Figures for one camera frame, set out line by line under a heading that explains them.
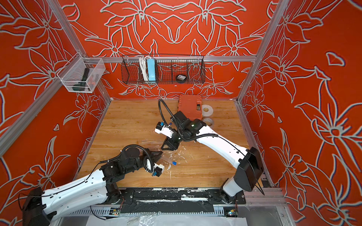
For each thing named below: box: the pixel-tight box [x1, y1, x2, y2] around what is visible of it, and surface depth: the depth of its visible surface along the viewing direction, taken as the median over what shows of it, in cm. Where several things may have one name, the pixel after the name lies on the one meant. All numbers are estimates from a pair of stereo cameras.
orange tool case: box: [177, 94, 203, 122], surface depth 114 cm
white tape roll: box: [201, 104, 214, 117], surface depth 113 cm
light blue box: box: [147, 58, 157, 81], surface depth 92 cm
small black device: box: [176, 74, 187, 81], surface depth 97 cm
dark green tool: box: [72, 67, 91, 92], surface depth 83 cm
